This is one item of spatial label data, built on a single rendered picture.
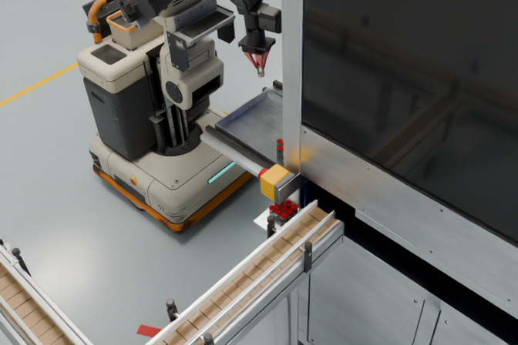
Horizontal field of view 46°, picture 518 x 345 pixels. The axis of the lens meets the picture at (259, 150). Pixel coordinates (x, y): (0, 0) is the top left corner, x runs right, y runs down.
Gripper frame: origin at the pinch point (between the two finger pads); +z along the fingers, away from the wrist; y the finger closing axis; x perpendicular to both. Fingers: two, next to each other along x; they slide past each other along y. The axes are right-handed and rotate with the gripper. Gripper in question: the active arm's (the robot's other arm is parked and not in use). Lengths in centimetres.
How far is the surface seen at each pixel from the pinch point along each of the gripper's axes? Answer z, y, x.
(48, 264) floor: 105, -103, -41
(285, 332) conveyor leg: 61, 29, -49
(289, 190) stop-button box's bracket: 17.3, 24.9, -31.4
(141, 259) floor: 108, -67, -19
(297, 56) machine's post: -25.2, 28.7, -26.7
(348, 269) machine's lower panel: 45, 42, -31
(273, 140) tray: 26.0, 4.2, -4.4
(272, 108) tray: 25.1, -3.8, 10.2
